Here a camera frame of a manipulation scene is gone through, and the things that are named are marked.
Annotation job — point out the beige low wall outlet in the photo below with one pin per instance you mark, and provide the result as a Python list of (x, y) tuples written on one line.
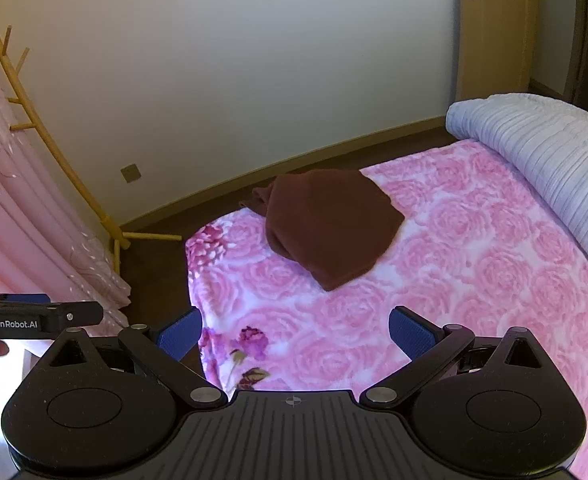
[(130, 174)]

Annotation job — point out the pink floral blanket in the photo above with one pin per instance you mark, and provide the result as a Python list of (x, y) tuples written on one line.
[(474, 260)]

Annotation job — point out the pale ribbed quilt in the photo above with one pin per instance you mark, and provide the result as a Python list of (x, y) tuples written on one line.
[(549, 150)]

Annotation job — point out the pink curtain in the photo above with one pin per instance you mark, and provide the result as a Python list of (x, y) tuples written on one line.
[(13, 200)]

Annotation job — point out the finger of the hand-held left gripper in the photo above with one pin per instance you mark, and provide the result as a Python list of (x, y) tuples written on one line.
[(28, 298)]

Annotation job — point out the brown knitted sweater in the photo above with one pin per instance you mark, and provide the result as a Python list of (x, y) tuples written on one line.
[(324, 220)]

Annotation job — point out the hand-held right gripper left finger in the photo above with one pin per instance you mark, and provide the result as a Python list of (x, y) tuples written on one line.
[(181, 332)]

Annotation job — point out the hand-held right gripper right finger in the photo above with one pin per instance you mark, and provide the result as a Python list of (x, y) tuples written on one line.
[(411, 332)]

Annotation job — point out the tan wooden door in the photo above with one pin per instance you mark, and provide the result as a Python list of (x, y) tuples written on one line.
[(489, 35)]

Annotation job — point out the yellow wooden coat rack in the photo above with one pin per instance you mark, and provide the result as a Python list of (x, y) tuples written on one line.
[(76, 180)]

